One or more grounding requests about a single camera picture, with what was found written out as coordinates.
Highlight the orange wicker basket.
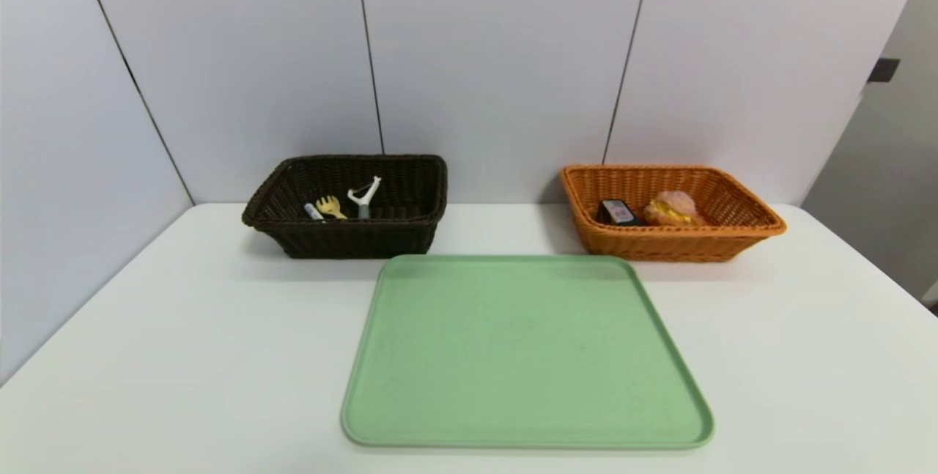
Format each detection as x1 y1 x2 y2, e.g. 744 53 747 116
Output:
561 164 788 262

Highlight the pink yellow bun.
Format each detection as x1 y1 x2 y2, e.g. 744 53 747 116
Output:
643 190 706 226

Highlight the dark brown wicker basket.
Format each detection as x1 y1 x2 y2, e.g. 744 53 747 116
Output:
242 154 448 259

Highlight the black strawberry gum box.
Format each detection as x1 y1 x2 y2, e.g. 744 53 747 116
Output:
597 199 643 227

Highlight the light green plastic tray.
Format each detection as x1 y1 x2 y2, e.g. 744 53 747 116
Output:
341 253 715 451

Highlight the dark wall-mounted plate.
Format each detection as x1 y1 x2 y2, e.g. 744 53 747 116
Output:
868 56 902 84

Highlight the white peeler grey handle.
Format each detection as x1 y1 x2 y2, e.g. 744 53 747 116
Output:
347 176 382 221

